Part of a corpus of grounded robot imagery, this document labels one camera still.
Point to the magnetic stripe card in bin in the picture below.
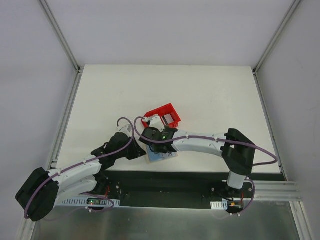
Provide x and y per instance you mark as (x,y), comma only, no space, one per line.
(168,119)

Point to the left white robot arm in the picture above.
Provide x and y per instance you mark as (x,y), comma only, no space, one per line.
(44,189)

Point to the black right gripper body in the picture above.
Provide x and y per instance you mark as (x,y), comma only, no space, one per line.
(164,148)

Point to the right white cable duct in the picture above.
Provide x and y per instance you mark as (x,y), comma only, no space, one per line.
(219,205)

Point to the red plastic bin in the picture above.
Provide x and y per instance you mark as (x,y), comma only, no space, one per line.
(160,112)

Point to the aluminium rail profile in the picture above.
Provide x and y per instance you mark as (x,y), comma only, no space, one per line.
(283,191)

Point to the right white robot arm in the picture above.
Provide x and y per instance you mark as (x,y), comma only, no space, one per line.
(233,147)

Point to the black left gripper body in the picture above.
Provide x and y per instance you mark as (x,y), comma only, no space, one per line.
(136,151)

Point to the right aluminium frame post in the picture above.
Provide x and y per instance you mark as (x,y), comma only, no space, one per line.
(295,4)

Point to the beige leather card holder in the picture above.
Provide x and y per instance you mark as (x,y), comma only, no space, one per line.
(165,156)

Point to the aluminium frame post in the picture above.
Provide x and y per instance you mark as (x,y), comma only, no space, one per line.
(59,34)
(295,4)

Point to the left white cable duct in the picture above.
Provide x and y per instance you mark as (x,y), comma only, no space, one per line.
(89,201)

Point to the left aluminium frame post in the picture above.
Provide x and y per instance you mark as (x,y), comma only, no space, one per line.
(59,34)

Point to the white cable duct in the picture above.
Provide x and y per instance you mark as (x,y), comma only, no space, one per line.
(89,201)
(219,205)

